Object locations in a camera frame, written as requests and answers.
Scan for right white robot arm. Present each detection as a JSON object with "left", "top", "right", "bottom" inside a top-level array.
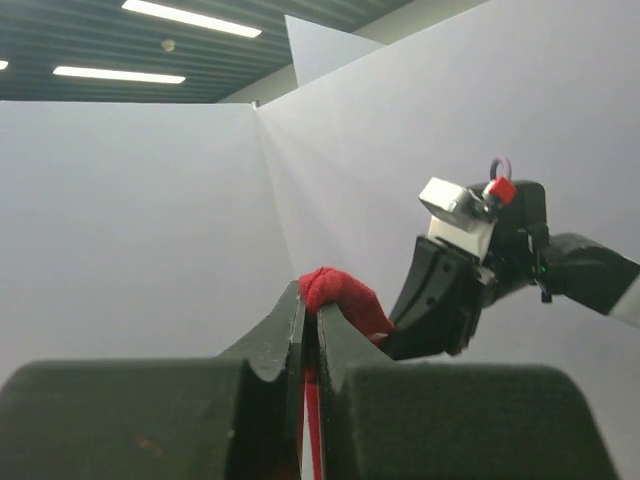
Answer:
[{"left": 383, "top": 177, "right": 639, "bottom": 360}]

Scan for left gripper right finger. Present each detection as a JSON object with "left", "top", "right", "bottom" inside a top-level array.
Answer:
[{"left": 317, "top": 307, "right": 618, "bottom": 479}]

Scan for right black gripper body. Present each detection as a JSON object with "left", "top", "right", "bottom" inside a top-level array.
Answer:
[{"left": 474, "top": 180, "right": 550, "bottom": 310}]

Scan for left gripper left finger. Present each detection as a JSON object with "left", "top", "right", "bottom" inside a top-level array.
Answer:
[{"left": 1, "top": 283, "right": 305, "bottom": 479}]

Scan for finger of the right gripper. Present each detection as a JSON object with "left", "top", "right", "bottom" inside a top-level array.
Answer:
[
  {"left": 388, "top": 236, "right": 473, "bottom": 360},
  {"left": 447, "top": 270, "right": 486, "bottom": 356}
]

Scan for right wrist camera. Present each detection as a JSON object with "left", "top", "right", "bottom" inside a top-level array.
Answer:
[{"left": 419, "top": 177, "right": 499, "bottom": 262}]

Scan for red t shirt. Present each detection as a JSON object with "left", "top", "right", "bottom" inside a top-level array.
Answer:
[{"left": 299, "top": 267, "right": 394, "bottom": 479}]

